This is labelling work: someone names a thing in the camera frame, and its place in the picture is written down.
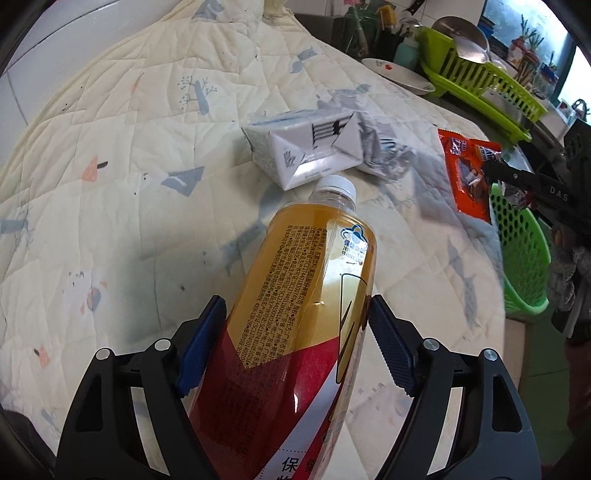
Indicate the green dish rack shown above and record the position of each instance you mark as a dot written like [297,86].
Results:
[498,92]

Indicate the crumpled silver wrapper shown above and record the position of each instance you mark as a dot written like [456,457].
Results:
[383,143]

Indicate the teal bottle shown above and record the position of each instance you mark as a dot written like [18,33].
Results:
[406,55]

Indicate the cream quilted blanket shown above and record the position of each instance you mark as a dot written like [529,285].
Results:
[115,175]

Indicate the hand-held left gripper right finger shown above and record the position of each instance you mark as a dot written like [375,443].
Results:
[391,346]

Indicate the white plate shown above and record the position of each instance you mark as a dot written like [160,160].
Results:
[397,74]

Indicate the metal bowl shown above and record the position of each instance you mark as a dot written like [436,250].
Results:
[461,39]

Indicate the white drink carton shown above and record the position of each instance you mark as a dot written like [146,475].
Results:
[300,147]

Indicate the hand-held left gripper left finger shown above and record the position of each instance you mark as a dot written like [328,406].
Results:
[199,353]

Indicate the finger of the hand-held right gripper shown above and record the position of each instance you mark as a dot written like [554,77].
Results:
[531,182]

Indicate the yellow tea bottle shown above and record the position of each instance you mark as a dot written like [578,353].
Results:
[295,295]

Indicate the green plastic basket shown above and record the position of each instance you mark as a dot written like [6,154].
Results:
[521,249]

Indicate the orange snack wrapper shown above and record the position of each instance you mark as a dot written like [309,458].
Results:
[466,175]

